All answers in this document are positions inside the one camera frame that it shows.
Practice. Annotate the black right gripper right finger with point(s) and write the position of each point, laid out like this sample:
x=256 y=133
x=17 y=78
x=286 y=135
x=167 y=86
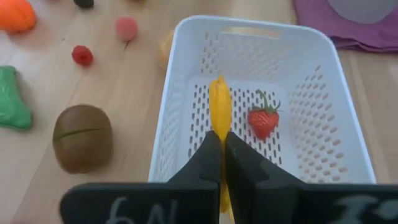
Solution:
x=280 y=199

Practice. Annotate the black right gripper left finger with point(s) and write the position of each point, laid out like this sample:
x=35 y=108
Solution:
x=186 y=193

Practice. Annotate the red toy strawberry with stem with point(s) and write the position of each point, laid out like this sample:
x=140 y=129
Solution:
x=263 y=123

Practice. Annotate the yellow toy banana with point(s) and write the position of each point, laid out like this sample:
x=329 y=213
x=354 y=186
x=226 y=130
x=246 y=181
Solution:
x=220 y=109

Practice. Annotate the white perforated plastic basket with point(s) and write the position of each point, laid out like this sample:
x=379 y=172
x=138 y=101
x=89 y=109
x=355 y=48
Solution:
x=311 y=93

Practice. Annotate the brown toy kiwi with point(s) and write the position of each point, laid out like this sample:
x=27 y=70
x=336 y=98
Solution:
x=82 y=138

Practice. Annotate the tan toy potato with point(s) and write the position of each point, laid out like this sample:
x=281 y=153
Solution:
x=164 y=49

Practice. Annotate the small red strawberry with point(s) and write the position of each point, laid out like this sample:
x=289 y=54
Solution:
x=82 y=56

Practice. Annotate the small pink toy peach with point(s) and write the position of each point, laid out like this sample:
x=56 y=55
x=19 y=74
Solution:
x=126 y=28

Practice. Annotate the dark toy blackberry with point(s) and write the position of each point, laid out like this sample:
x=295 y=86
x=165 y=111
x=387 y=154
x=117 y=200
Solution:
x=84 y=3

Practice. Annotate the plain orange toy fruit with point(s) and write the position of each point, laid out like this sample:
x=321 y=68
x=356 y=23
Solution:
x=15 y=15

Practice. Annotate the purple cloth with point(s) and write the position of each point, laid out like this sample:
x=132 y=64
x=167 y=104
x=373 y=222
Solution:
x=357 y=34

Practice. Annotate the green cucumber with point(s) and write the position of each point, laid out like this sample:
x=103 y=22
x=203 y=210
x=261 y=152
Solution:
x=12 y=105

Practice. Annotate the fake plant in white pot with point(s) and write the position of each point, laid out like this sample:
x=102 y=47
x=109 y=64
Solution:
x=363 y=11

